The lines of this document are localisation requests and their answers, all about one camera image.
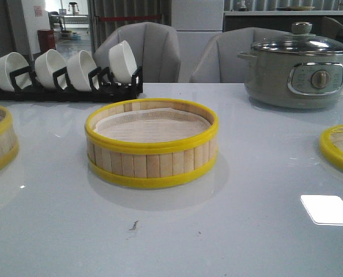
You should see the bamboo steamer lid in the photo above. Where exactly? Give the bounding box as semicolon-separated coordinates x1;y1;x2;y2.
319;125;343;171

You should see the black dish rack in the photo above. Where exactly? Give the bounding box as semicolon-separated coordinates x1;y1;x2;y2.
0;66;143;103

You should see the white bowl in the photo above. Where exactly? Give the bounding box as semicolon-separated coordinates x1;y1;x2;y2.
0;52;29;92
108;40;137;84
67;50;97;92
35;49;66;89

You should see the right grey chair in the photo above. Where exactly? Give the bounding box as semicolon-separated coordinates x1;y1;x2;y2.
190;27;286;83

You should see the grey chair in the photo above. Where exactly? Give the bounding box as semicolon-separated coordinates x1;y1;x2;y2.
190;27;286;83
93;22;180;83

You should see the left grey chair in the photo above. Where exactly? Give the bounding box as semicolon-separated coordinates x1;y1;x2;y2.
93;22;180;83

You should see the white cabinet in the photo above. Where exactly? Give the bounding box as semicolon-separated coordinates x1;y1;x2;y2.
171;0;224;83

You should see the grey-green electric pot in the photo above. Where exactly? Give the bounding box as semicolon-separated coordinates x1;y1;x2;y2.
238;50;343;109

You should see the red barrier belt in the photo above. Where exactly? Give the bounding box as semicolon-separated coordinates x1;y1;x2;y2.
97;14;163;22

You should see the red bin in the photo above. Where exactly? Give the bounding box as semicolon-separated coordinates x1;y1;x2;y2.
37;29;56;54

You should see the dark counter sideboard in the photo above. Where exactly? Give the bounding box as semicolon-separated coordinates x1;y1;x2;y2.
223;10;343;35

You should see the glass pot lid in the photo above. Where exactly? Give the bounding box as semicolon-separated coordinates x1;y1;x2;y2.
251;22;343;55

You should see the yellow plate on counter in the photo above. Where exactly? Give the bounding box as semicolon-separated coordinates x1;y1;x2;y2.
276;6;315;12

